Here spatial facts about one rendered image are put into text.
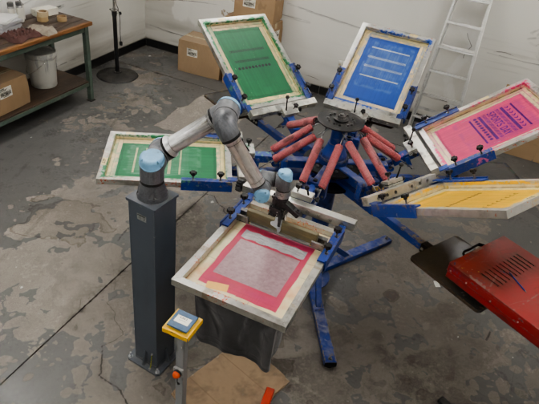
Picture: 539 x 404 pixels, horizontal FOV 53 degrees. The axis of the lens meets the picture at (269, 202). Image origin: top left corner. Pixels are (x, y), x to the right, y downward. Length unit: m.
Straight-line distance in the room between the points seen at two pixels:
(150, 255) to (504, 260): 1.79
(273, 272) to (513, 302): 1.11
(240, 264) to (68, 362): 1.35
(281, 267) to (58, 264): 1.99
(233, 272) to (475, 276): 1.15
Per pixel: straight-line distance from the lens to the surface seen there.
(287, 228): 2.83
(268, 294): 2.57
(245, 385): 3.39
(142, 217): 2.72
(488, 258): 2.92
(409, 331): 3.96
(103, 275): 4.07
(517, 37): 6.48
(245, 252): 2.77
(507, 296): 2.74
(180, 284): 2.55
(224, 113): 2.44
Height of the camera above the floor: 2.75
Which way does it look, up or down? 35 degrees down
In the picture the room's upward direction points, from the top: 8 degrees clockwise
